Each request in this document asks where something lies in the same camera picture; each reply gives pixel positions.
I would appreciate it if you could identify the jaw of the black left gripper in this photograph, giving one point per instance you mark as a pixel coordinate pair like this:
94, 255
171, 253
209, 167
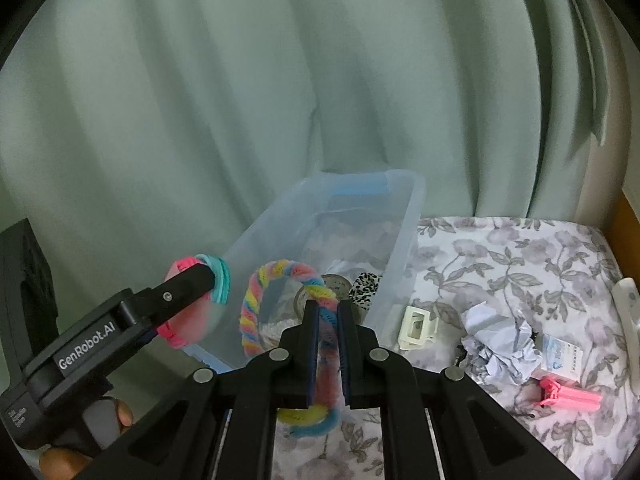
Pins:
175, 292

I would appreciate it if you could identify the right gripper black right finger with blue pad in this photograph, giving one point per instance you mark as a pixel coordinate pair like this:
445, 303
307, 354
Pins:
374, 377

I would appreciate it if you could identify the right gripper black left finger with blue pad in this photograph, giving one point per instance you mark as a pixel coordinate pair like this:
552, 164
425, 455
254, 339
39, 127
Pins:
283, 377

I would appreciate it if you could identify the cream hair claw clip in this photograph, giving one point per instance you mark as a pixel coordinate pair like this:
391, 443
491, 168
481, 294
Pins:
418, 328

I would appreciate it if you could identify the white paper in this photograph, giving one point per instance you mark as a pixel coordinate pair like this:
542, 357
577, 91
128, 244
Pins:
498, 349

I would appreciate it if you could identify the pink hair roller clip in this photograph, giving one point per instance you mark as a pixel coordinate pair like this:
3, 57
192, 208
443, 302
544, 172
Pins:
563, 397

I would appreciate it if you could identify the white blue medicine box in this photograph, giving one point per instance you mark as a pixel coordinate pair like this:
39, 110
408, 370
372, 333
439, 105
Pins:
559, 359

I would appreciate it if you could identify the left hand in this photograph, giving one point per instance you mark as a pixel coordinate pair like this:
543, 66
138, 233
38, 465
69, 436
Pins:
64, 464

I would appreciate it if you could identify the leopard print scrunchie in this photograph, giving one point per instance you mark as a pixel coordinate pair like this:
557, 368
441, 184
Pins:
363, 289

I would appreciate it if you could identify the clear plastic storage bin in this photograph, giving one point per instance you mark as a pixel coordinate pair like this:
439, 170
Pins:
343, 224

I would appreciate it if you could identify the green curtain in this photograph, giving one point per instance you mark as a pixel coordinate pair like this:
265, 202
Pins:
136, 132

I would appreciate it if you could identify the white power strip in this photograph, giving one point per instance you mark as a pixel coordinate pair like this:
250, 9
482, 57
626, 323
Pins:
626, 299

